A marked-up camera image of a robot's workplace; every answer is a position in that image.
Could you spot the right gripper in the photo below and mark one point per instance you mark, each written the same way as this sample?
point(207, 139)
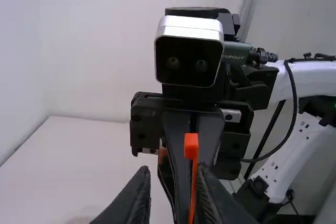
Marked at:
point(147, 124)

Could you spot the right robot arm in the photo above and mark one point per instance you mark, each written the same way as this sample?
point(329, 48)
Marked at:
point(309, 161)

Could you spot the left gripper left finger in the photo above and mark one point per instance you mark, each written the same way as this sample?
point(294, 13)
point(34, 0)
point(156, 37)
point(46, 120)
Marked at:
point(131, 200)

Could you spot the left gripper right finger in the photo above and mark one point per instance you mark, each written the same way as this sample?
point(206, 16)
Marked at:
point(212, 203)

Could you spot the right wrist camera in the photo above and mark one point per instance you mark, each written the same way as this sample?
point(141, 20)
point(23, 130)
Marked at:
point(187, 61)

